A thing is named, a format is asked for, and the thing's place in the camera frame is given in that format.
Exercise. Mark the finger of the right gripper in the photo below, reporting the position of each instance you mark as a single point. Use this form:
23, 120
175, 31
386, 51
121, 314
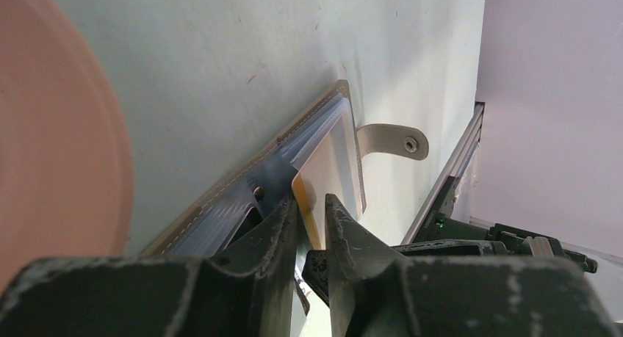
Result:
313, 268
445, 248

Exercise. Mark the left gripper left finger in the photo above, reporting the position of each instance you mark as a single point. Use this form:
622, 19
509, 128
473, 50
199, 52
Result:
245, 290

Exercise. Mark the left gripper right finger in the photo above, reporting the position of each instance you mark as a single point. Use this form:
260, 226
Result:
376, 291

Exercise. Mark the gold card magnetic stripe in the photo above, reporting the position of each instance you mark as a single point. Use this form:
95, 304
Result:
332, 168

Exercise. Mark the grey card holder wallet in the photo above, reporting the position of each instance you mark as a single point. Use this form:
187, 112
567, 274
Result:
242, 199

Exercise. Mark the pink oval tray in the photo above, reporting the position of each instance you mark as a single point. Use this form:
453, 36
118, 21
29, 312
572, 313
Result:
66, 161

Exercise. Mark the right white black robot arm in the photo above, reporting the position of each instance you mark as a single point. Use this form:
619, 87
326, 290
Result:
439, 235

